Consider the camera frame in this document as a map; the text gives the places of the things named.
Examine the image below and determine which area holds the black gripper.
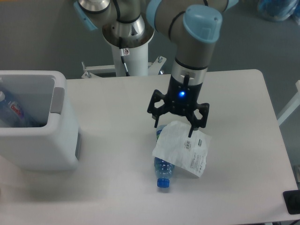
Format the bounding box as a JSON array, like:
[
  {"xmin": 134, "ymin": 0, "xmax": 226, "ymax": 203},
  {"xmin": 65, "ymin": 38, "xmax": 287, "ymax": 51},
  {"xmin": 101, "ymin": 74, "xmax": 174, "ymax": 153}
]
[{"xmin": 147, "ymin": 74, "xmax": 210, "ymax": 138}]

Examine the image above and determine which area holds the white plastic trash can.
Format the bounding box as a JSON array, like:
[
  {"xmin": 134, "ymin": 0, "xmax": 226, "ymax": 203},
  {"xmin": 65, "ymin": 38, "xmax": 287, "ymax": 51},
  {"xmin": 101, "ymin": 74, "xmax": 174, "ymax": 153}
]
[{"xmin": 0, "ymin": 70, "xmax": 81, "ymax": 171}]

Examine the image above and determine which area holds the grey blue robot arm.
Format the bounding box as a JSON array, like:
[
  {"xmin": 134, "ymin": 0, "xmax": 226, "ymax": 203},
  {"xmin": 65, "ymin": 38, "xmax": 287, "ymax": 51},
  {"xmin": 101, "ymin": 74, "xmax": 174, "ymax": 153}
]
[{"xmin": 74, "ymin": 0, "xmax": 237, "ymax": 131}]

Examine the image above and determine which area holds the white crumpled paper bag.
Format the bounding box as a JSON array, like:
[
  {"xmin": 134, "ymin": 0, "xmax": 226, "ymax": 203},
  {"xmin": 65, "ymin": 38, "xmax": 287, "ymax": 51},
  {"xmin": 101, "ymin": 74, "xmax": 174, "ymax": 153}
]
[{"xmin": 152, "ymin": 121, "xmax": 212, "ymax": 178}]

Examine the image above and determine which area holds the clear bottle blue cap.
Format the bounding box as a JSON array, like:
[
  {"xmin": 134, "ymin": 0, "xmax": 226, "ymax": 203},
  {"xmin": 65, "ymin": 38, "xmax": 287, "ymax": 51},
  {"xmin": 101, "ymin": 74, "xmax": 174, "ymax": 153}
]
[{"xmin": 153, "ymin": 124, "xmax": 176, "ymax": 189}]

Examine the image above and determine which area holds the blue plastic bag background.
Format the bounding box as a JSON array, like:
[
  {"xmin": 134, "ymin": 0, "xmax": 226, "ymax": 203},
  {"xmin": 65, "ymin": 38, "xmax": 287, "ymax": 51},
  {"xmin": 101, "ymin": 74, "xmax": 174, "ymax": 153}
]
[{"xmin": 256, "ymin": 0, "xmax": 300, "ymax": 22}]

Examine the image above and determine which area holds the black device table corner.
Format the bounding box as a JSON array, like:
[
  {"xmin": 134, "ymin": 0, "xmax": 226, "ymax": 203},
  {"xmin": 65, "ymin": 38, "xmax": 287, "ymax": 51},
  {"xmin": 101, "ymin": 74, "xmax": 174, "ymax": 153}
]
[{"xmin": 283, "ymin": 190, "xmax": 300, "ymax": 215}]

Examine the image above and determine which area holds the plastic bottle inside bin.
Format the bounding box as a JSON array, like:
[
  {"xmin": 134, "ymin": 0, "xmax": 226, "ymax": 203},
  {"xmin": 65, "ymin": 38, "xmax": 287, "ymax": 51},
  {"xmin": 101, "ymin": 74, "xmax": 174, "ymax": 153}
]
[{"xmin": 0, "ymin": 78, "xmax": 39, "ymax": 128}]

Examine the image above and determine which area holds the white pedestal base frame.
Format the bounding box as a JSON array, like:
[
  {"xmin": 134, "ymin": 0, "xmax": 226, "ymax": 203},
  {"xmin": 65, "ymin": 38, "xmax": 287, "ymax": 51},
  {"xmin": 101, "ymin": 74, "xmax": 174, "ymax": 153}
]
[{"xmin": 81, "ymin": 56, "xmax": 167, "ymax": 79}]

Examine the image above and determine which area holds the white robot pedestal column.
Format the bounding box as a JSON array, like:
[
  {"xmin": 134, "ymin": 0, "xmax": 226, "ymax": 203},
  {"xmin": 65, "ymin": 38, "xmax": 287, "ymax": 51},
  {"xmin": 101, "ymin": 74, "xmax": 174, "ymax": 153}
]
[{"xmin": 110, "ymin": 39, "xmax": 151, "ymax": 77}]

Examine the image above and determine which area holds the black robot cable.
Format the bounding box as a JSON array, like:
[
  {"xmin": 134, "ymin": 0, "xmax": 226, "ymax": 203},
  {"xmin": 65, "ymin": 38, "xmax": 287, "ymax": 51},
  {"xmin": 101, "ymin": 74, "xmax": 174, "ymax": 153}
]
[{"xmin": 118, "ymin": 37, "xmax": 131, "ymax": 77}]

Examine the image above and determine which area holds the white frame right edge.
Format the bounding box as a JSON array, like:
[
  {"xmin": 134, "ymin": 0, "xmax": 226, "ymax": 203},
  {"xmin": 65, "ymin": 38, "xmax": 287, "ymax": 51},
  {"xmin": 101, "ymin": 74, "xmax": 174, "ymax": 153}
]
[{"xmin": 277, "ymin": 80, "xmax": 300, "ymax": 126}]

